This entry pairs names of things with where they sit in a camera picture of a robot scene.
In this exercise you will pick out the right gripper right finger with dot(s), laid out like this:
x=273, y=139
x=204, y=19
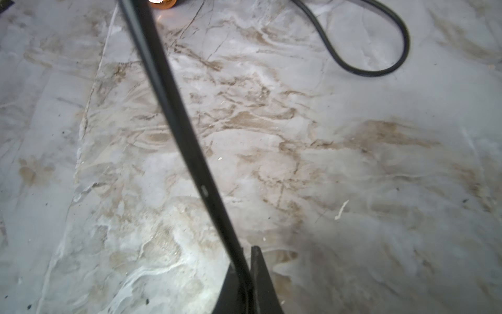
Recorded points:
x=265, y=300

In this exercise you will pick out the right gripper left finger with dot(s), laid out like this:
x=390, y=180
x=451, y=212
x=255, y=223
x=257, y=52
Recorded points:
x=231, y=299

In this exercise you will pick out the green hair dryer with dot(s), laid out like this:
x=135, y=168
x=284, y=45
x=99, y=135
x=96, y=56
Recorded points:
x=162, y=4

